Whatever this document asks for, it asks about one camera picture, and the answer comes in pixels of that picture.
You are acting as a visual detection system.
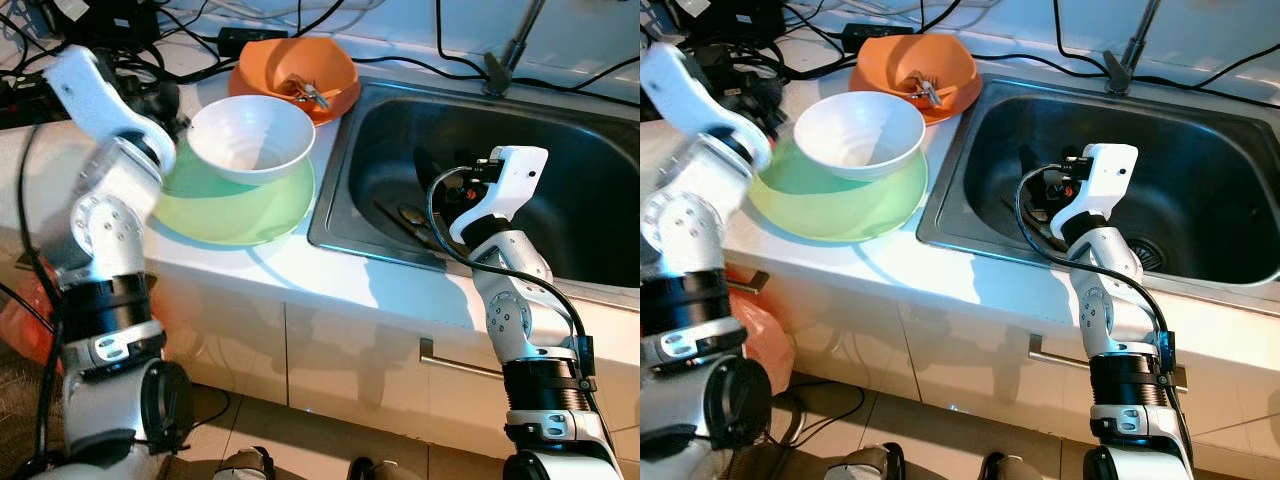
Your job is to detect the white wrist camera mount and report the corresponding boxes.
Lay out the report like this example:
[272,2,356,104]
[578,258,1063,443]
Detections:
[43,45,151,146]
[1060,143,1139,241]
[640,42,766,156]
[450,146,549,244]

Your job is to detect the black floor fan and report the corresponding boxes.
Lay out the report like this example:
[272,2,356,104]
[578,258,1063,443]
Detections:
[0,355,61,471]

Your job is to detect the black power cable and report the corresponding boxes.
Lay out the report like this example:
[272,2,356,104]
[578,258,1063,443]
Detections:
[350,55,641,101]
[1051,0,1111,79]
[975,50,1280,96]
[433,0,491,81]

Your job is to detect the white bowl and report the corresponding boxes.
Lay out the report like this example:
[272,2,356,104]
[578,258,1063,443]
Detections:
[187,95,317,186]
[793,90,928,183]

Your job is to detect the sink drain strainer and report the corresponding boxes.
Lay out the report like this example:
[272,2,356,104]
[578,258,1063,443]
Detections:
[1125,238,1166,273]

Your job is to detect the black power strip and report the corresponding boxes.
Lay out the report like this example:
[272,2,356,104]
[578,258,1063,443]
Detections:
[0,75,61,126]

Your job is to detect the black floor cable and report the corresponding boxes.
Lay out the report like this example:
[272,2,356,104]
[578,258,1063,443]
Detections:
[185,385,233,433]
[770,378,861,446]

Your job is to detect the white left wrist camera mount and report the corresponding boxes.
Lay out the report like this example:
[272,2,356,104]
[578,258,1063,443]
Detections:
[640,42,766,156]
[43,45,151,146]

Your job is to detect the orange bowl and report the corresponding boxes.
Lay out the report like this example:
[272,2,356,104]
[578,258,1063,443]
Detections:
[238,38,361,111]
[858,33,981,106]

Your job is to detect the stainless steel sink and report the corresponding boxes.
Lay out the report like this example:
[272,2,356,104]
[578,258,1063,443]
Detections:
[915,75,1280,301]
[307,78,641,293]

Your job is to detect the black power adapter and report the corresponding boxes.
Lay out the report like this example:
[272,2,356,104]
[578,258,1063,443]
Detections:
[50,0,161,46]
[842,23,916,53]
[680,0,786,41]
[218,28,291,56]

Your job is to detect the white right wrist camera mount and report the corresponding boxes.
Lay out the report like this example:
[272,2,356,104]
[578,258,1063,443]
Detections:
[1060,143,1139,241]
[450,146,549,244]

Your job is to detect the metal faucet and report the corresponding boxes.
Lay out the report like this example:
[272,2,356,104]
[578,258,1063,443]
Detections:
[1105,0,1171,96]
[483,0,549,99]

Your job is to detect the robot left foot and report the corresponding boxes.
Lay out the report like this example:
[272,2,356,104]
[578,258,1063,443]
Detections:
[830,445,906,480]
[215,448,276,480]

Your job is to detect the red plastic bag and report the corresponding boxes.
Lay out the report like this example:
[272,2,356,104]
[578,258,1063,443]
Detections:
[725,268,796,396]
[0,285,61,366]

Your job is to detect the green plate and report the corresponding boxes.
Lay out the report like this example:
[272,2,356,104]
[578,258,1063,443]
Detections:
[150,140,316,247]
[748,135,928,243]

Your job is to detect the white kitchen cabinet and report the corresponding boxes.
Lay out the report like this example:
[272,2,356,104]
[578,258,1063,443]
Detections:
[725,255,1280,471]
[150,255,641,471]

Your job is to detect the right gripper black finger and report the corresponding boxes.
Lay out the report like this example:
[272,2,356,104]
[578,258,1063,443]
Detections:
[1018,145,1049,201]
[413,148,451,201]

